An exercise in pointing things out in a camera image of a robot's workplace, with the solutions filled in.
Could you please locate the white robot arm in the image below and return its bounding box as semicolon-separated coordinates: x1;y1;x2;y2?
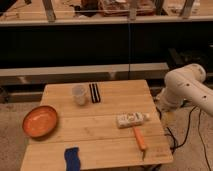
158;64;213;117

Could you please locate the black striped block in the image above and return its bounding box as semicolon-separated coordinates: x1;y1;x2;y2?
89;83;101;103

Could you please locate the clear plastic cup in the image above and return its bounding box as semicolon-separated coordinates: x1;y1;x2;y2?
72;85;87;105

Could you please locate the orange bowl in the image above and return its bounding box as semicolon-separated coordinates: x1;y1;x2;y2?
22;106;58;138

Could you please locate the blue cloth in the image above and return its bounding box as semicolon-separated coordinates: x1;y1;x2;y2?
64;147;81;171

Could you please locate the metal shelf rack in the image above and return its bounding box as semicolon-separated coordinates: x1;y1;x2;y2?
0;0;213;102

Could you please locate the black power cable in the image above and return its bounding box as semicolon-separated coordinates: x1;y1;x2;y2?
155;105;213;171

